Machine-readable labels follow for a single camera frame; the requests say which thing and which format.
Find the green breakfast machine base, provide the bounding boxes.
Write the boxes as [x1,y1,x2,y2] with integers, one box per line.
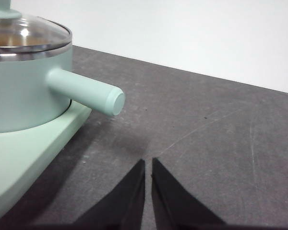
[0,105,93,223]

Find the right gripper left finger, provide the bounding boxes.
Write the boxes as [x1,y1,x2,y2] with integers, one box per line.
[69,158,146,230]

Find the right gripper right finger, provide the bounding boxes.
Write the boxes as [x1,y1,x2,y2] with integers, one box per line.
[151,157,231,230]

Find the glass lid with green knob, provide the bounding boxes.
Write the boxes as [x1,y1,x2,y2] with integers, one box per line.
[0,0,72,58]

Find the green pot with handle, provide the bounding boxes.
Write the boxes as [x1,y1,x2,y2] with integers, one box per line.
[0,44,126,134]

